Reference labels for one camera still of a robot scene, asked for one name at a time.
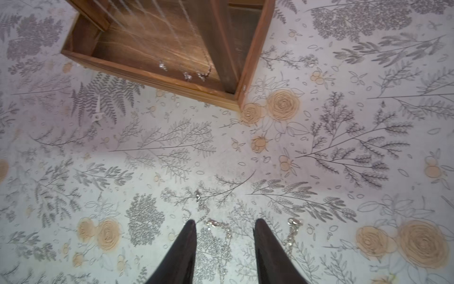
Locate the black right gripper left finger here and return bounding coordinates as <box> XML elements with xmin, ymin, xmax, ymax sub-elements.
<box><xmin>145</xmin><ymin>220</ymin><xmax>197</xmax><ymax>284</ymax></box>

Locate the silver necklace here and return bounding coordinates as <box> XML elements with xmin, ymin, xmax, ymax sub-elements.
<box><xmin>177</xmin><ymin>0</ymin><xmax>214</xmax><ymax>82</ymax></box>
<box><xmin>141</xmin><ymin>0</ymin><xmax>194</xmax><ymax>82</ymax></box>
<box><xmin>283</xmin><ymin>217</ymin><xmax>304</xmax><ymax>256</ymax></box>
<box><xmin>180</xmin><ymin>189</ymin><xmax>212</xmax><ymax>224</ymax></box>

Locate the silver necklace chain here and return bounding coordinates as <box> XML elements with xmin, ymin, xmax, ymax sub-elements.
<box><xmin>203</xmin><ymin>218</ymin><xmax>233</xmax><ymax>284</ymax></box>

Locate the wooden jewelry display stand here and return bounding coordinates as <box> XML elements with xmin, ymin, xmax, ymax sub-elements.
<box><xmin>61</xmin><ymin>1</ymin><xmax>275</xmax><ymax>111</ymax></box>

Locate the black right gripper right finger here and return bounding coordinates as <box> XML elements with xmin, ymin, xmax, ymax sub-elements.
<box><xmin>253</xmin><ymin>218</ymin><xmax>307</xmax><ymax>284</ymax></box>

